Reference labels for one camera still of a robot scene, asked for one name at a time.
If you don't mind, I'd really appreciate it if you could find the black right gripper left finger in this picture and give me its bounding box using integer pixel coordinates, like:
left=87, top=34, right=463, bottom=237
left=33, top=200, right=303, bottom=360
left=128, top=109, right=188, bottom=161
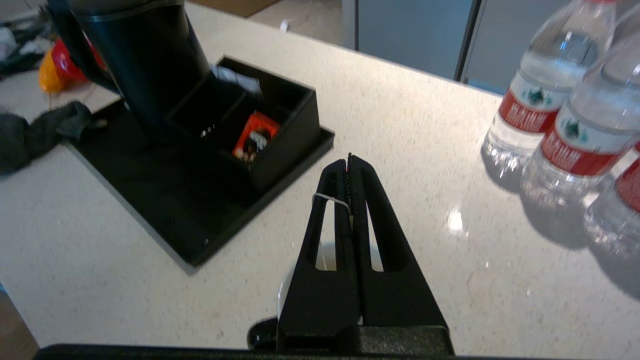
left=277, top=158, right=362, bottom=353

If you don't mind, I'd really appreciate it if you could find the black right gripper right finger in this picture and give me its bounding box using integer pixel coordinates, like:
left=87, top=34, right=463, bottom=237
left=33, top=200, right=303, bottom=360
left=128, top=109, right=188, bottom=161
left=348, top=153, right=456, bottom=355

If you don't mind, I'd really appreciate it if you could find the black electric kettle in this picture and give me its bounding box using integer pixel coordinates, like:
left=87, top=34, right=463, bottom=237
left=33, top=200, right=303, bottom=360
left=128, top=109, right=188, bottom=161
left=47, top=0, right=212, bottom=135

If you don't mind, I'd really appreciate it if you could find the black compartment organizer box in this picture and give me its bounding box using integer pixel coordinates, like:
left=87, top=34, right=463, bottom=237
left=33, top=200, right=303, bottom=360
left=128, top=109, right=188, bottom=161
left=165, top=56, right=322, bottom=194

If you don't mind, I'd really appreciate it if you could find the black rectangular tray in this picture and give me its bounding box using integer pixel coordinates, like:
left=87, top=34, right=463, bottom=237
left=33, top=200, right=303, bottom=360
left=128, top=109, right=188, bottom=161
left=65, top=99, right=336, bottom=267

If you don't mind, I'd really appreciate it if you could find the red sachet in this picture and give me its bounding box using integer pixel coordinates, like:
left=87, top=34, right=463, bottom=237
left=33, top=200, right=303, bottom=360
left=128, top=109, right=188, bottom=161
left=232, top=111, right=281, bottom=164

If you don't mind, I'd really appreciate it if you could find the white sachet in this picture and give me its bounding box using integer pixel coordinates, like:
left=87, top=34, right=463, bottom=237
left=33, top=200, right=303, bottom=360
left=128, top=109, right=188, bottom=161
left=210, top=65, right=264, bottom=97

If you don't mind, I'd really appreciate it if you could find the clear water bottle red cap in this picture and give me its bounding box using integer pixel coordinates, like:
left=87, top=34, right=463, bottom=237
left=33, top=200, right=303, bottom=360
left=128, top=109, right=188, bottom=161
left=481, top=0, right=619, bottom=192
left=520, top=5, right=640, bottom=212
left=581, top=142, right=640, bottom=262

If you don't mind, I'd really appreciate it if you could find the dark grey cloth sleeve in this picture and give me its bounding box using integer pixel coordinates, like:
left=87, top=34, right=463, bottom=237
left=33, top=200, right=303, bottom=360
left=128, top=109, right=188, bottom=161
left=0, top=100, right=109, bottom=177

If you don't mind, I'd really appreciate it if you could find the red round toy fruit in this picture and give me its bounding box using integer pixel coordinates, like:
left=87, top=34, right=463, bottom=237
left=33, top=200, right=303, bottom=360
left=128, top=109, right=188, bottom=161
left=51, top=36, right=107, bottom=84

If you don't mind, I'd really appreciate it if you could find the orange toy fruit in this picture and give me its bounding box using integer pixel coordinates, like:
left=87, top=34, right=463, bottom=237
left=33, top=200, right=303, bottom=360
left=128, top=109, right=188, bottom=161
left=38, top=49, right=67, bottom=95

